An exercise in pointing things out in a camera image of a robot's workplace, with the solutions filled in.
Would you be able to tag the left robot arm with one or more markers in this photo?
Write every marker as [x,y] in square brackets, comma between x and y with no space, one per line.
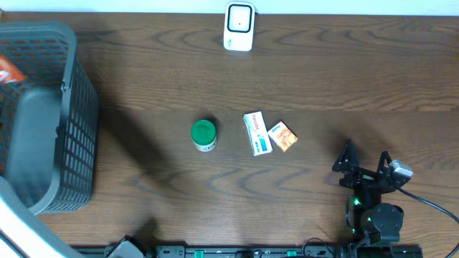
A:
[23,234]

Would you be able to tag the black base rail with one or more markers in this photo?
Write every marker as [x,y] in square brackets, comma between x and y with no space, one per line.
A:
[130,247]

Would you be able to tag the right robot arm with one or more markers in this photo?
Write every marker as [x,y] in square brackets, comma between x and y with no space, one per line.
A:
[375,225]

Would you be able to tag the orange snack bar wrapper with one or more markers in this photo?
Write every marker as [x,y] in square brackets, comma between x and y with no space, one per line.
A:
[9,72]

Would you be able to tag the green lid jar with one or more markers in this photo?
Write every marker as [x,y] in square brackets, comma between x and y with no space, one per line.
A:
[204,135]

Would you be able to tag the white medicine box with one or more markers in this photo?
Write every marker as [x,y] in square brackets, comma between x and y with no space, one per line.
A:
[257,133]

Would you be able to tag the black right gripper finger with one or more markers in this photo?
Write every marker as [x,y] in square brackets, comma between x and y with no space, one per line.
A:
[384,161]
[347,160]

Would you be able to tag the white barcode scanner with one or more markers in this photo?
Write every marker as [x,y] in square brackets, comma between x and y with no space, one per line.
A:
[239,25]

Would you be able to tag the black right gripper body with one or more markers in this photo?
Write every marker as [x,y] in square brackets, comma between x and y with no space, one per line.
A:
[361,178]

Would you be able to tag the orange tissue pack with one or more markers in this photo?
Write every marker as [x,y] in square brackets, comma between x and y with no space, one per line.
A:
[283,137]

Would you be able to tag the dark grey plastic basket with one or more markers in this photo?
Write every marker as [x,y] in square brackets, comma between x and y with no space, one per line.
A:
[49,122]

